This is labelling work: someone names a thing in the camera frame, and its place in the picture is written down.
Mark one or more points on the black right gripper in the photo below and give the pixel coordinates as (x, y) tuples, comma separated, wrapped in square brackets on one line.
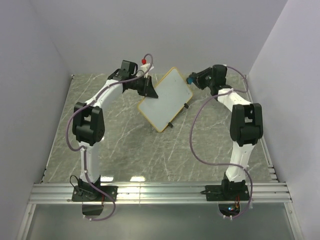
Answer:
[(198, 77)]

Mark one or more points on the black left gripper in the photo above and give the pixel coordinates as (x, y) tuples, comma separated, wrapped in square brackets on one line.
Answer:
[(148, 90)]

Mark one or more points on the blue whiteboard eraser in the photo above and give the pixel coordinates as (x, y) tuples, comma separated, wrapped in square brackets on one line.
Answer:
[(189, 80)]

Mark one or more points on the yellow framed whiteboard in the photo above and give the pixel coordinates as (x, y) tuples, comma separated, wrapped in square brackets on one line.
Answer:
[(173, 92)]

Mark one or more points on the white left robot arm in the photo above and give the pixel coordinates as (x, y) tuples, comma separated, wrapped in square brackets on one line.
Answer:
[(87, 121)]

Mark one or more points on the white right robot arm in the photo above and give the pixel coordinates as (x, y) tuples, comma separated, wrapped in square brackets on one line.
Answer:
[(236, 172)]

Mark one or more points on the aluminium right side rail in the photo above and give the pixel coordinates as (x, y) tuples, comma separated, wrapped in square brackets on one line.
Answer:
[(260, 167)]

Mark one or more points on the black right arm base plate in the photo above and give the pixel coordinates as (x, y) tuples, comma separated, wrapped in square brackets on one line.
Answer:
[(219, 193)]

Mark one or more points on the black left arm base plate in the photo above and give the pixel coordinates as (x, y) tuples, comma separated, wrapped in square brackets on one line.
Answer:
[(80, 195)]

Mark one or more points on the aluminium front mounting rail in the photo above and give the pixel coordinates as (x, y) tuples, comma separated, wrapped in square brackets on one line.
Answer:
[(157, 193)]

